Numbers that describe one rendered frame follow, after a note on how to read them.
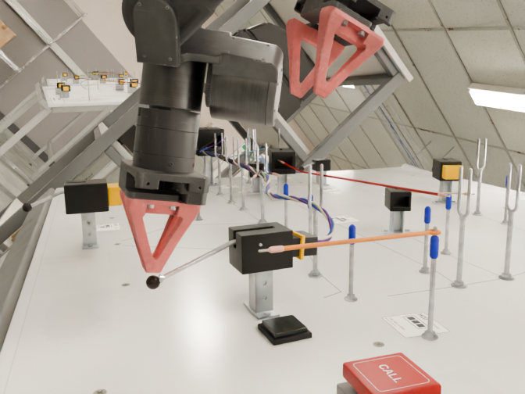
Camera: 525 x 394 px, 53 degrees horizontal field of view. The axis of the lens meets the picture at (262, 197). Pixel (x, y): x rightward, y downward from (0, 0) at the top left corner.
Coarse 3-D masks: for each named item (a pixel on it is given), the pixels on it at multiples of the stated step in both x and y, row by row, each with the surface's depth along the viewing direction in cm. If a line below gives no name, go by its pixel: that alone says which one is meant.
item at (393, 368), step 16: (352, 368) 38; (368, 368) 38; (384, 368) 38; (400, 368) 38; (416, 368) 38; (352, 384) 37; (368, 384) 36; (384, 384) 36; (400, 384) 36; (416, 384) 36; (432, 384) 36
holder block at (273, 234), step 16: (256, 224) 56; (272, 224) 56; (240, 240) 52; (256, 240) 53; (272, 240) 53; (288, 240) 54; (240, 256) 53; (256, 256) 53; (272, 256) 54; (288, 256) 54; (240, 272) 53; (256, 272) 53
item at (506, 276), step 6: (510, 168) 63; (510, 174) 64; (510, 180) 64; (516, 186) 62; (516, 192) 62; (516, 198) 63; (516, 204) 63; (510, 210) 64; (510, 216) 64; (510, 222) 64; (510, 228) 64; (510, 234) 64; (510, 240) 64; (510, 246) 64; (510, 252) 64; (504, 270) 65; (498, 276) 66; (504, 276) 65; (510, 276) 65
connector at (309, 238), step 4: (300, 232) 58; (304, 232) 58; (296, 236) 56; (308, 236) 56; (312, 236) 56; (316, 236) 57; (296, 240) 55; (300, 240) 55; (308, 240) 56; (312, 240) 56; (316, 240) 56; (296, 244) 55; (312, 248) 56; (316, 248) 57; (296, 252) 55; (304, 252) 56; (308, 252) 56; (312, 252) 56; (316, 252) 57; (296, 256) 55
